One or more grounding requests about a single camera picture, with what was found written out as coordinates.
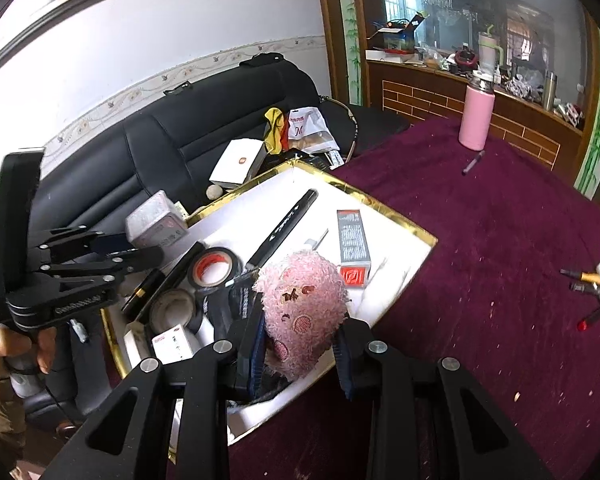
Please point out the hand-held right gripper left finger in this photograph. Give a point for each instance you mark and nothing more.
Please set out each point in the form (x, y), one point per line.
(255, 350)

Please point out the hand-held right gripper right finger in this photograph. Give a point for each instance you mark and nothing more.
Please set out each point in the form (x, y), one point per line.
(342, 360)

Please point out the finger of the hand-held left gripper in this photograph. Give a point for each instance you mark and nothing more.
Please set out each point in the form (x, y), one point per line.
(70, 241)
(130, 260)

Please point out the grey foil-wrapped box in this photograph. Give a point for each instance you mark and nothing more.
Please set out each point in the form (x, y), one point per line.
(155, 217)

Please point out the pink fluffy cloth ball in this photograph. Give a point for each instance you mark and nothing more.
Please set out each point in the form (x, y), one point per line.
(300, 300)

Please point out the small white red box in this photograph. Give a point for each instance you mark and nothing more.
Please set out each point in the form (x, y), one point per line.
(172, 347)

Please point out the red core tape roll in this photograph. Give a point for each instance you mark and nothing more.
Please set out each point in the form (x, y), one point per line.
(215, 259)

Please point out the orange label carton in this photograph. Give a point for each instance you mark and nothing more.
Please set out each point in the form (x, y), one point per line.
(352, 242)

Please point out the white box with gold rim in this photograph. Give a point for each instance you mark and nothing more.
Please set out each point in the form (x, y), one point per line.
(395, 240)

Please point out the person's left hand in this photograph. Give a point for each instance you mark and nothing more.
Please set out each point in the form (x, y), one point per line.
(0, 350)

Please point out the grey round stone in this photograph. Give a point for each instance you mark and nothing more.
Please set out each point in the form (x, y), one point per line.
(213, 192)

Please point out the black leather sofa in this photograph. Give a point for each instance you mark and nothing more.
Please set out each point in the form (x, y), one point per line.
(180, 125)

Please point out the white box on sofa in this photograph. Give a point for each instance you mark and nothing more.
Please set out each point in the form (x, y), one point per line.
(237, 162)

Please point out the yellow cloth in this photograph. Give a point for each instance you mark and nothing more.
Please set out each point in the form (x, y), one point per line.
(275, 127)

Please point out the white plastic bag red print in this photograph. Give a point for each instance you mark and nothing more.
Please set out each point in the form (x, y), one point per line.
(310, 127)

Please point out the dark curved bow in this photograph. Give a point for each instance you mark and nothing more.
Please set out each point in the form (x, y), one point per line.
(354, 125)

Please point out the dark marker pen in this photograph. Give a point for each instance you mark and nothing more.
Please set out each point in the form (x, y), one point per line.
(473, 162)

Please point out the red-capped black marker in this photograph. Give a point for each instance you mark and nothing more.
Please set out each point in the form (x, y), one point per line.
(595, 317)

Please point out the yellow black pen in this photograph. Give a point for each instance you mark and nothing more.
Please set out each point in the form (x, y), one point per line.
(587, 276)

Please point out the wooden brick pattern counter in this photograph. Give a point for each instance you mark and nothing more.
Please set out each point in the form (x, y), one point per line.
(420, 95)

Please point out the pink thermos bottle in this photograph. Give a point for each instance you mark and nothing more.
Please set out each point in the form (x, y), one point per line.
(475, 115)

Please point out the bamboo painted panel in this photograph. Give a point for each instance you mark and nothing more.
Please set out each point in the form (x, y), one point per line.
(350, 35)
(597, 125)

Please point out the red black pot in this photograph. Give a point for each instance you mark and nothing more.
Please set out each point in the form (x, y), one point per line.
(464, 56)

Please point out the steel thermos flask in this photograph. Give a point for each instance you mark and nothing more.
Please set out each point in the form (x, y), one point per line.
(549, 91)

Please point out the white tumbler green lid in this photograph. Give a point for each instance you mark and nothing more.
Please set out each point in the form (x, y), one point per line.
(487, 52)

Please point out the wood framed glass panel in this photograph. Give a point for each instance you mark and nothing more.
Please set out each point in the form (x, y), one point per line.
(480, 5)

